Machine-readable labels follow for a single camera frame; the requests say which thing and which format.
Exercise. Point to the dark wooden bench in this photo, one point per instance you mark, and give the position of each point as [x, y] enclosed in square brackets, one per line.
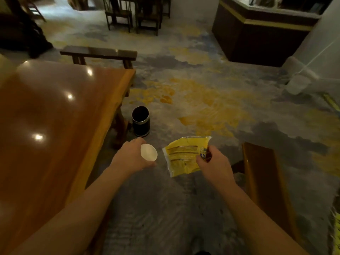
[99, 54]

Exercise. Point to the person's left forearm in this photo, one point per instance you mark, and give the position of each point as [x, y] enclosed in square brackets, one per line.
[71, 212]

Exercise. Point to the black cylindrical trash bin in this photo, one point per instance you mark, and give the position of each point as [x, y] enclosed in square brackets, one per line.
[140, 121]

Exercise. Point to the white plastic bucket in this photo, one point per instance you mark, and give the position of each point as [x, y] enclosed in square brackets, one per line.
[298, 83]

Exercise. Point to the large wooden table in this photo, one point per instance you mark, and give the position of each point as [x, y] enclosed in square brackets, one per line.
[53, 135]

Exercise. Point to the person's left thumb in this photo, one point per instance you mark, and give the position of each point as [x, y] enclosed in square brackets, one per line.
[148, 164]

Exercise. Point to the person's left hand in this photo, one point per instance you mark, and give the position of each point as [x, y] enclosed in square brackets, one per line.
[130, 156]

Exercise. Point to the person's right hand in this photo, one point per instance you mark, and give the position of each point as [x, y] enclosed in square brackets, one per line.
[216, 167]

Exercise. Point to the person's right thumb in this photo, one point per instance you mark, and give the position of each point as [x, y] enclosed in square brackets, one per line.
[202, 160]

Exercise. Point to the white paper cup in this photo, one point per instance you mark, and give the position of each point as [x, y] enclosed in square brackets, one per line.
[148, 152]

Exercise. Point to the dark wooden counter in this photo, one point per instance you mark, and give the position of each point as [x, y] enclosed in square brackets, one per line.
[263, 34]

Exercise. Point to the dark wooden chair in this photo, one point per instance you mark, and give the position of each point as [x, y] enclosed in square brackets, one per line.
[118, 13]
[148, 14]

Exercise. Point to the yellow plastic packet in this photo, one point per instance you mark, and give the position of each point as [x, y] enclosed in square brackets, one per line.
[183, 156]

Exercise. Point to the person's right forearm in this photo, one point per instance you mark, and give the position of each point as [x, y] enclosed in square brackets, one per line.
[255, 220]

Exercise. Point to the brown wooden bench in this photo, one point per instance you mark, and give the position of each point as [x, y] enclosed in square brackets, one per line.
[268, 188]

